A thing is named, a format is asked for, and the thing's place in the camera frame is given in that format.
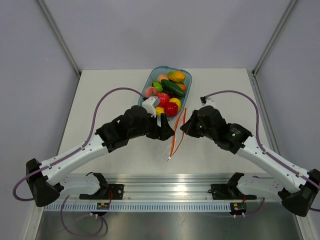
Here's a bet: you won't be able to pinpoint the right control board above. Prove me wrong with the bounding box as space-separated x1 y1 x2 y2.
230 202 247 218

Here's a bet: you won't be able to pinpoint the orange yellow mango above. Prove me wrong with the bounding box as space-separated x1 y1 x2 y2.
167 71 186 83

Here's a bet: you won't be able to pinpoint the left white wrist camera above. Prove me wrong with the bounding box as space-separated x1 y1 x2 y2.
142 96 160 117

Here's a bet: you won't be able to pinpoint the red apple centre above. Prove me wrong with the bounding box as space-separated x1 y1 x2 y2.
156 92 170 108

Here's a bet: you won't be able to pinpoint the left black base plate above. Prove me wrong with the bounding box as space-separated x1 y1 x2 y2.
79 183 124 200

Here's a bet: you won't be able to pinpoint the white slotted cable duct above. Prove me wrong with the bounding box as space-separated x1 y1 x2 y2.
44 201 231 213

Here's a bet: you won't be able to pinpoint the aluminium mounting rail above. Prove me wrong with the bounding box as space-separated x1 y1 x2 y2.
58 173 283 201

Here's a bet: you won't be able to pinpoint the red apple front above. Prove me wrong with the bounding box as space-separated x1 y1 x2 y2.
164 102 179 117

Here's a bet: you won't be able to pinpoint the yellow lemon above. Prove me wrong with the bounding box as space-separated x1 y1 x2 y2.
169 97 182 111
155 106 165 116

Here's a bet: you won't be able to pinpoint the right aluminium frame post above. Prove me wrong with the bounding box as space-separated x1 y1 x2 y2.
252 0 300 78

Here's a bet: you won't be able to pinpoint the yellow lemon right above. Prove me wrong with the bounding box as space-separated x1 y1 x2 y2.
169 97 182 111

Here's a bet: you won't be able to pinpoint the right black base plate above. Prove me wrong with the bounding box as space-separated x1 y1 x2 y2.
208 183 257 201

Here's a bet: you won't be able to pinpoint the control board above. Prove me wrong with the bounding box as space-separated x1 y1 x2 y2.
230 202 247 218
96 202 110 210

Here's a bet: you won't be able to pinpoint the dark grapes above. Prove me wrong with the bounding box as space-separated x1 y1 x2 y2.
165 91 179 98

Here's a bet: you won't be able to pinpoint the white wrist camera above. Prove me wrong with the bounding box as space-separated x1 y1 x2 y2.
142 96 160 117
200 96 214 105

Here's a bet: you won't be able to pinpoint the green cucumber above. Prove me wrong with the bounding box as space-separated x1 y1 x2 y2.
161 79 186 98

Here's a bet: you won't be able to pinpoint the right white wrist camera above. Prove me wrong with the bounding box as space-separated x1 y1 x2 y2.
200 96 214 105

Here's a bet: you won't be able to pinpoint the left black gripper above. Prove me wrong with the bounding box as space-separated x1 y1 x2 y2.
128 111 175 141

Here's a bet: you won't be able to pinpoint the left control board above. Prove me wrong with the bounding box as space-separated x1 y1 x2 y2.
96 202 110 210

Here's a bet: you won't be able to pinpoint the teal plastic fruit basket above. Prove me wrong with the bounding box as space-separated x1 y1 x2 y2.
137 66 192 121

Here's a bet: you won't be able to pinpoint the yellow lemon front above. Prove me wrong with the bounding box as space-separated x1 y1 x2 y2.
155 106 165 116

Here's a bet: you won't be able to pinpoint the pink peach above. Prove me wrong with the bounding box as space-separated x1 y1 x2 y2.
143 86 158 98

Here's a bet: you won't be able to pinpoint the aluminium frame post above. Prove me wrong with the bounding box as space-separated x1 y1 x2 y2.
36 0 82 80
252 0 300 78

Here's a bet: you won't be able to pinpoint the left aluminium frame post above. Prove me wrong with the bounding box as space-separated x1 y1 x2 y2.
36 0 82 80

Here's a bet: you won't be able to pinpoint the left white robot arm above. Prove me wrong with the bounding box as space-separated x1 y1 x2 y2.
26 105 175 207

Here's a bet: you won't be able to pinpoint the clear zip top bag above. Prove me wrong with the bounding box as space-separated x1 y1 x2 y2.
160 108 187 161

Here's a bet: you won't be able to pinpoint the red apple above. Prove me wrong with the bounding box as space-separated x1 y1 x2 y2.
164 102 179 117
156 92 170 108

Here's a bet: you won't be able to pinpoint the pale peach top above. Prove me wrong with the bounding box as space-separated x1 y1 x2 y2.
157 74 169 83

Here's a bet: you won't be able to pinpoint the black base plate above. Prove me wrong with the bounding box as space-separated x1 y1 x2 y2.
79 183 124 200
208 183 257 201

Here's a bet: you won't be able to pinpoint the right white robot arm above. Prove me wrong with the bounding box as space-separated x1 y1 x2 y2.
180 105 320 217

